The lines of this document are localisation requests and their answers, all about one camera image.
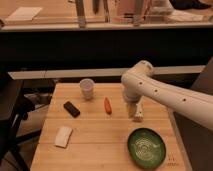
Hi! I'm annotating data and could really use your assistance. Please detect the green glass plate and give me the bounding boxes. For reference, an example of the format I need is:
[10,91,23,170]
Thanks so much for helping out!
[127,128,166,169]

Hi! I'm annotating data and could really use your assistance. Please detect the black chair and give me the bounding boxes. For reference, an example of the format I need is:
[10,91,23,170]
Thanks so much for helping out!
[0,71,41,171]

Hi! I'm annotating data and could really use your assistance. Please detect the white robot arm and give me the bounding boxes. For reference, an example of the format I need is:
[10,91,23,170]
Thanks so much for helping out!
[121,60,213,130]

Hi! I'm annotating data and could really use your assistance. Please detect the white sponge block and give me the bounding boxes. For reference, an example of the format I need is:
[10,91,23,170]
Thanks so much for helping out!
[54,126,72,148]

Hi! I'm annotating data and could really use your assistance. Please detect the white paper sheet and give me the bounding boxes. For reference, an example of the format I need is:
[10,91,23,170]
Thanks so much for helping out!
[5,6,42,22]

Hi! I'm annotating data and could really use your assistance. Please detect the black rectangular block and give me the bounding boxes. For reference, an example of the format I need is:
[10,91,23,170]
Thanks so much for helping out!
[64,101,80,118]

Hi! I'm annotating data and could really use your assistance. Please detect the orange carrot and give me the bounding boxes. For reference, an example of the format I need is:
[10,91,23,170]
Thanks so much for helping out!
[104,98,112,114]

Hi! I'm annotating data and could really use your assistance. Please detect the white paper cup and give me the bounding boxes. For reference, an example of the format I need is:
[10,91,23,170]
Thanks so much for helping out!
[79,78,94,100]

